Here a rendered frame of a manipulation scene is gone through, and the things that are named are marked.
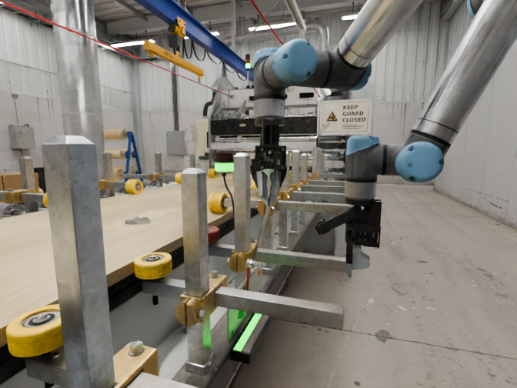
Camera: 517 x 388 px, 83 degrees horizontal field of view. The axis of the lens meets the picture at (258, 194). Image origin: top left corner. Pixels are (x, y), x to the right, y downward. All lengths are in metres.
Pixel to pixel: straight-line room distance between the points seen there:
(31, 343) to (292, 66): 0.59
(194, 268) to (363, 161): 0.45
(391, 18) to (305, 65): 0.15
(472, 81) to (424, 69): 9.06
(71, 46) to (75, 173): 4.37
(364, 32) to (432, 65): 9.15
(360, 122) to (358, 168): 2.28
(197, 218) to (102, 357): 0.26
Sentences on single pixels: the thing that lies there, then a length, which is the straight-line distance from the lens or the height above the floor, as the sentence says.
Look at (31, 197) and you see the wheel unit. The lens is 1.57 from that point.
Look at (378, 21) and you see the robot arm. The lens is 0.61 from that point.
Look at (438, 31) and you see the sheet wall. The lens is 10.00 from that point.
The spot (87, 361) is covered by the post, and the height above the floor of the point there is 0.92.
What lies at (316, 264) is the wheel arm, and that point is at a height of 0.84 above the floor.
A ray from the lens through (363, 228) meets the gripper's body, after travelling 0.77.
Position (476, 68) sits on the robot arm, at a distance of 0.65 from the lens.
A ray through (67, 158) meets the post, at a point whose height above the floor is 1.14.
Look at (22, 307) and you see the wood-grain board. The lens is 0.63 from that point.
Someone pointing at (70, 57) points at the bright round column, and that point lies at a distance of 4.68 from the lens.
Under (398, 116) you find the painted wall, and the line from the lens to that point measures 9.42.
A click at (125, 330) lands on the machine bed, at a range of 0.81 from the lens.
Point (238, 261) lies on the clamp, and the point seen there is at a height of 0.85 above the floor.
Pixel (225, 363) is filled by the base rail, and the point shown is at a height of 0.69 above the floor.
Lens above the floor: 1.15
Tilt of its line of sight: 9 degrees down
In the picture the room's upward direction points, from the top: straight up
